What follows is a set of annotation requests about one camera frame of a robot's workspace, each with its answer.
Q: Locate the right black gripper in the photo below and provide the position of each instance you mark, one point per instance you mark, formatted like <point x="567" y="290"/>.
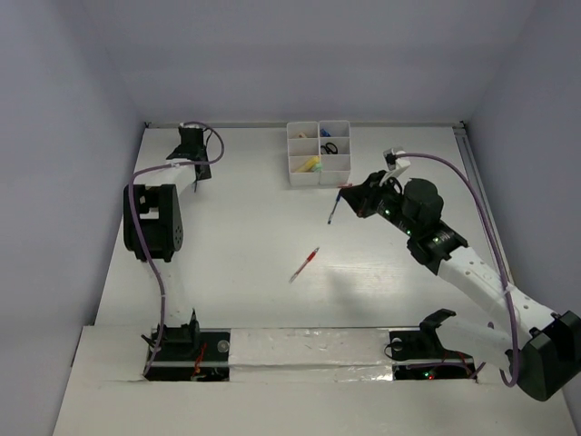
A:
<point x="362" y="197"/>

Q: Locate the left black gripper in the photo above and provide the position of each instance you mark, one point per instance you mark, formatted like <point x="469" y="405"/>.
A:
<point x="203" y="175"/>

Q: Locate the blue gel pen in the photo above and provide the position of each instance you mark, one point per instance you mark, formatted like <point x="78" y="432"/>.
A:
<point x="334" y="208"/>

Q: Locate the black handled scissors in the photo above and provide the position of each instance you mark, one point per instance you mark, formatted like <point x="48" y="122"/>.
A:
<point x="329" y="148"/>

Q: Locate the red gel pen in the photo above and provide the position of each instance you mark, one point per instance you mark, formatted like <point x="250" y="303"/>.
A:
<point x="304" y="264"/>

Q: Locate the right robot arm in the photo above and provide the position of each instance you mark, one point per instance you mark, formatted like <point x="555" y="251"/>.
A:
<point x="541" y="345"/>

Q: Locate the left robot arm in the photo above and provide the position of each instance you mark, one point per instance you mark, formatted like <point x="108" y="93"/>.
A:
<point x="152" y="222"/>

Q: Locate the left white compartment organizer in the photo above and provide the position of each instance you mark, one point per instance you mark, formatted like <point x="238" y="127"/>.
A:
<point x="299" y="150"/>

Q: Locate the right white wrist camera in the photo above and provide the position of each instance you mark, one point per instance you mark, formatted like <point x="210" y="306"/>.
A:
<point x="396" y="162"/>

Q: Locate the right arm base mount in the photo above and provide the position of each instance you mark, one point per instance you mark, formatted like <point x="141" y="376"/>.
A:
<point x="418" y="355"/>

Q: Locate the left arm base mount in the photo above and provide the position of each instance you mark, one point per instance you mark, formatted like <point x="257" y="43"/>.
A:
<point x="188" y="353"/>

